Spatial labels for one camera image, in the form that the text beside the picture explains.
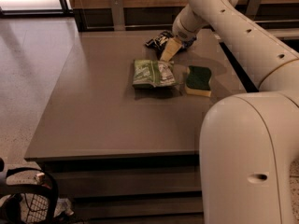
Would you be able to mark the left metal bracket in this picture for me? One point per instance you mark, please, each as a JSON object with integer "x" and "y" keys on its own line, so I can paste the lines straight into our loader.
{"x": 117, "y": 12}

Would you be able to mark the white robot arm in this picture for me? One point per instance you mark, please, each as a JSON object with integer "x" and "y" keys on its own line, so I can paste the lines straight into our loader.
{"x": 247, "y": 141}

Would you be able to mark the right metal bracket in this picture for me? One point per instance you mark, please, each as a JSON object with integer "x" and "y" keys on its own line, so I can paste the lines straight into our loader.
{"x": 252, "y": 7}

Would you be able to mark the green chip bag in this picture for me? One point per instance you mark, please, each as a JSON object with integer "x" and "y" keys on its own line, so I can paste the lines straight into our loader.
{"x": 150, "y": 74}

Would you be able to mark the green yellow sponge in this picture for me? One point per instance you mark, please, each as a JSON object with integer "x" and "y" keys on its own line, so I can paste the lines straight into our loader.
{"x": 197, "y": 81}

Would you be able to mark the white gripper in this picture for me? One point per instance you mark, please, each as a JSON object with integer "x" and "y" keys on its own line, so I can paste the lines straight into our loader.
{"x": 184, "y": 34}

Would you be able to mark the blue chip bag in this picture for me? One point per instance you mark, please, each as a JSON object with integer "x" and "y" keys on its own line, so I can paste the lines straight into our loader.
{"x": 159, "y": 42}

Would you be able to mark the black wire basket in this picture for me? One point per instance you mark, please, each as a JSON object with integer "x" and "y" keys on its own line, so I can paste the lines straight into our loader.
{"x": 27, "y": 203}

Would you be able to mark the grey drawer cabinet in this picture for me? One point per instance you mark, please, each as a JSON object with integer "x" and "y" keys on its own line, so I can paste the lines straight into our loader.
{"x": 122, "y": 155}

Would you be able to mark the metal bracket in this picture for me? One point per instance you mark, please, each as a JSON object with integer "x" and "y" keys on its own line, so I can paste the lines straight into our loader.
{"x": 252, "y": 7}
{"x": 117, "y": 12}

